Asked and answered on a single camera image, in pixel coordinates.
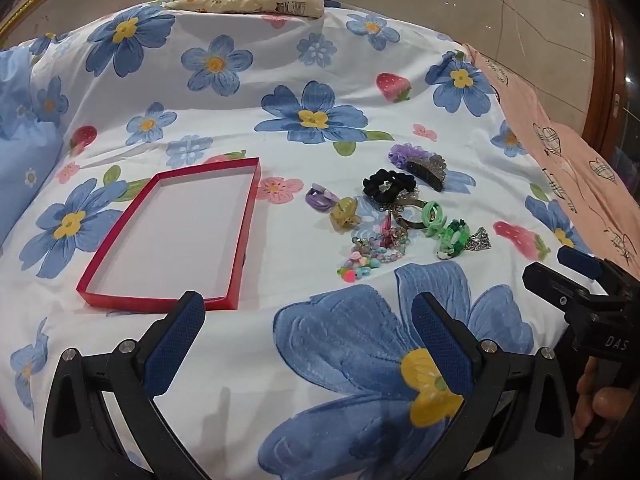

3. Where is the light blue pillow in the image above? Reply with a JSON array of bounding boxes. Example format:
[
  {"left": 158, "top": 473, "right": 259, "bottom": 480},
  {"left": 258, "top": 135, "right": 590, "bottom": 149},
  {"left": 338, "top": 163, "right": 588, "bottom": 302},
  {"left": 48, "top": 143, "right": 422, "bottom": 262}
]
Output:
[{"left": 0, "top": 45, "right": 63, "bottom": 241}]

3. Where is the silver chain ornament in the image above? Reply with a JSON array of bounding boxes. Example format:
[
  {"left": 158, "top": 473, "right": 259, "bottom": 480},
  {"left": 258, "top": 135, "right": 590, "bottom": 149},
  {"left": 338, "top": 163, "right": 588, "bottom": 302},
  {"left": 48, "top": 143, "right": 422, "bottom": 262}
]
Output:
[{"left": 462, "top": 226, "right": 493, "bottom": 252}]

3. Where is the black scrunchie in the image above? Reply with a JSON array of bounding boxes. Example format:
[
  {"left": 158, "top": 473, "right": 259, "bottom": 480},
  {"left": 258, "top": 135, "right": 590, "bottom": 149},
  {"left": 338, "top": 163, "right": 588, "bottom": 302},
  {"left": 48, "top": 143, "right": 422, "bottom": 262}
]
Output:
[{"left": 362, "top": 167, "right": 420, "bottom": 206}]

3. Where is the green bead bracelet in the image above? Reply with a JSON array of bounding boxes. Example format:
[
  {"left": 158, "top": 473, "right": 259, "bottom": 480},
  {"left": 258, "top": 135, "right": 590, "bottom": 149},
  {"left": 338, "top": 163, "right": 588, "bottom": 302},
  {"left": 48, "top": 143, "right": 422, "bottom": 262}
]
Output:
[{"left": 436, "top": 219, "right": 473, "bottom": 261}]

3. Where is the gold framed painting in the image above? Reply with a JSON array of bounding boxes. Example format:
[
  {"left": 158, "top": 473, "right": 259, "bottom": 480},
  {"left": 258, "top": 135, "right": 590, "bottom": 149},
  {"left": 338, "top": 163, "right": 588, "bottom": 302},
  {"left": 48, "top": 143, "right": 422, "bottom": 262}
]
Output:
[{"left": 0, "top": 0, "right": 91, "bottom": 48}]

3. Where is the purple scrunchie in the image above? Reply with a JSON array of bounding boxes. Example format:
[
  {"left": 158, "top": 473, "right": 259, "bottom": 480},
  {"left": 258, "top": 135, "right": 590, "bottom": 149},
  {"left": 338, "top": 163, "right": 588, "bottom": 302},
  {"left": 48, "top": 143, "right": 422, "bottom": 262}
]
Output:
[{"left": 389, "top": 143, "right": 433, "bottom": 171}]

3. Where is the wooden door frame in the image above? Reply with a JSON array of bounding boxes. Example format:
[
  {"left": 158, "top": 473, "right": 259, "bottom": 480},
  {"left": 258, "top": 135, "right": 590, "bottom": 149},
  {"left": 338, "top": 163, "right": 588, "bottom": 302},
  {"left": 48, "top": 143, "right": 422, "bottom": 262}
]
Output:
[{"left": 580, "top": 0, "right": 640, "bottom": 161}]

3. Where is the person's right hand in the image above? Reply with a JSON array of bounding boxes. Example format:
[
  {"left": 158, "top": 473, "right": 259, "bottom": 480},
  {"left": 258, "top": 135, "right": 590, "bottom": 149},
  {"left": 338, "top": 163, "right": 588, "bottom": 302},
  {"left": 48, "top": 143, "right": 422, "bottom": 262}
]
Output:
[{"left": 572, "top": 357, "right": 640, "bottom": 442}]

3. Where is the yellow hair claw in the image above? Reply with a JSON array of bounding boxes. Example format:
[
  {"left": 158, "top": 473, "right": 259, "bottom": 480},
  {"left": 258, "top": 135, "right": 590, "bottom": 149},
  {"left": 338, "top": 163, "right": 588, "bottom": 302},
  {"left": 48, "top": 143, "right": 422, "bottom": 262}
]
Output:
[{"left": 329, "top": 196, "right": 362, "bottom": 233}]

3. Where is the dark silver hair claw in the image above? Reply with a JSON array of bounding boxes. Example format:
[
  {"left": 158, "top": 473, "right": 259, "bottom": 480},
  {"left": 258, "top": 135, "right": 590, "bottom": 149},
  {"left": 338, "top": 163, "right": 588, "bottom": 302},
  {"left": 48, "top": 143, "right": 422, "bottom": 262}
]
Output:
[{"left": 406, "top": 152, "right": 448, "bottom": 193}]

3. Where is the red shallow box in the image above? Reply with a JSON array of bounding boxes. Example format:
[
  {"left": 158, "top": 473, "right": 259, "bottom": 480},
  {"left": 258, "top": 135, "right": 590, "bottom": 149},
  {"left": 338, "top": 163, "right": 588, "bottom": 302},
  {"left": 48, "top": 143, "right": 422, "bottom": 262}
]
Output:
[{"left": 76, "top": 157, "right": 262, "bottom": 311}]

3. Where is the colourful bead bracelet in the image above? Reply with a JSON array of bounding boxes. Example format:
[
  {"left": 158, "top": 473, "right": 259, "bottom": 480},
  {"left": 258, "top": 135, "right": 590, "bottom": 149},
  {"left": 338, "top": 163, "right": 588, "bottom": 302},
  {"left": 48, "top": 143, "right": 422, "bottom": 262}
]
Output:
[{"left": 337, "top": 252, "right": 383, "bottom": 281}]

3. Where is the pastel bead bracelet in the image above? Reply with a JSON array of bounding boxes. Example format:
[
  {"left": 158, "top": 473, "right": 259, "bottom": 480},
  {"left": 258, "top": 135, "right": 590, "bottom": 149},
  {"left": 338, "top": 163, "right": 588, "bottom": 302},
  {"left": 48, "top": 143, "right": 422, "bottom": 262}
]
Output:
[{"left": 350, "top": 227, "right": 411, "bottom": 263}]

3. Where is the thin wall cable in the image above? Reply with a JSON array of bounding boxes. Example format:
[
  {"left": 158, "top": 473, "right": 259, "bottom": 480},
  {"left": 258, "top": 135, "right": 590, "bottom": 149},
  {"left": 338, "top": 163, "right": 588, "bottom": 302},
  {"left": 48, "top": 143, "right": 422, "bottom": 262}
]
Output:
[{"left": 495, "top": 0, "right": 507, "bottom": 61}]

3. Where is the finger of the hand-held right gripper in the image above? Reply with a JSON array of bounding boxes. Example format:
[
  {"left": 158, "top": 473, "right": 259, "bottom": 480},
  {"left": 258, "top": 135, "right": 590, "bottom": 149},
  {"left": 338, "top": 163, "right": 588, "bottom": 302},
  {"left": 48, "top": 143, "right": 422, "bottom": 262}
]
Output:
[
  {"left": 521, "top": 261, "right": 592, "bottom": 320},
  {"left": 556, "top": 245, "right": 617, "bottom": 286}
]

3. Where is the bronze bangle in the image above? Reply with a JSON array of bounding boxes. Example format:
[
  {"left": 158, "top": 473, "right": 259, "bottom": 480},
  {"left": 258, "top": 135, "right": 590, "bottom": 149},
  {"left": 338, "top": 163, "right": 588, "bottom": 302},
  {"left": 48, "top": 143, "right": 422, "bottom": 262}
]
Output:
[{"left": 390, "top": 200, "right": 431, "bottom": 228}]

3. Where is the pink printed blanket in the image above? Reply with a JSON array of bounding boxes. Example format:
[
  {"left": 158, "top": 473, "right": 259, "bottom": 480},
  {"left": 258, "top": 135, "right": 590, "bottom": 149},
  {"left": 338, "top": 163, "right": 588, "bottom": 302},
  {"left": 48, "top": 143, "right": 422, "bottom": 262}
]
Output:
[{"left": 462, "top": 42, "right": 640, "bottom": 281}]

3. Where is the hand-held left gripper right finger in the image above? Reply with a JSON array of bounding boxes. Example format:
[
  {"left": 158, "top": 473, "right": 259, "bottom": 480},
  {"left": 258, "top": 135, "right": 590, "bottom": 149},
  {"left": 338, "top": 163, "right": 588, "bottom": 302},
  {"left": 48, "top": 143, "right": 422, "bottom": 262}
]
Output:
[{"left": 411, "top": 291, "right": 583, "bottom": 480}]

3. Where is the purple hair clip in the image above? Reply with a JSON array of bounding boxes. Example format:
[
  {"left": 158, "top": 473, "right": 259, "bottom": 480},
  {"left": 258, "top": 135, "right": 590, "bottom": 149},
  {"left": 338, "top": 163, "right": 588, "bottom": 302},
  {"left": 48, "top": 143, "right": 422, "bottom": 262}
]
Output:
[{"left": 305, "top": 183, "right": 338, "bottom": 213}]

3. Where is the floral bedsheet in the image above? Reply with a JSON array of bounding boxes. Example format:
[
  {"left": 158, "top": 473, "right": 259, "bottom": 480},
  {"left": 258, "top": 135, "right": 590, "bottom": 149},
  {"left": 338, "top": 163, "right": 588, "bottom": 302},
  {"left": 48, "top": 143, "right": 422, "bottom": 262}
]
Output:
[{"left": 0, "top": 2, "right": 623, "bottom": 480}]

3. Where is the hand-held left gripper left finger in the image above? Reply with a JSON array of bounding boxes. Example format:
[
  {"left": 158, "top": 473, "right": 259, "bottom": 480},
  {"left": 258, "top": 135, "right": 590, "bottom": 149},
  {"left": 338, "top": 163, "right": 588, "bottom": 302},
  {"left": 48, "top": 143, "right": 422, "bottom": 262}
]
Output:
[{"left": 42, "top": 290, "right": 213, "bottom": 480}]

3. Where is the green hair tie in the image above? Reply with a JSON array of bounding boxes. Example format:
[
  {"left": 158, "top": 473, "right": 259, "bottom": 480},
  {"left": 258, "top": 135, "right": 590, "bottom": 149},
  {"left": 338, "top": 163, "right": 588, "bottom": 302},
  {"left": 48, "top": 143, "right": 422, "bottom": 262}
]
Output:
[{"left": 422, "top": 200, "right": 451, "bottom": 238}]

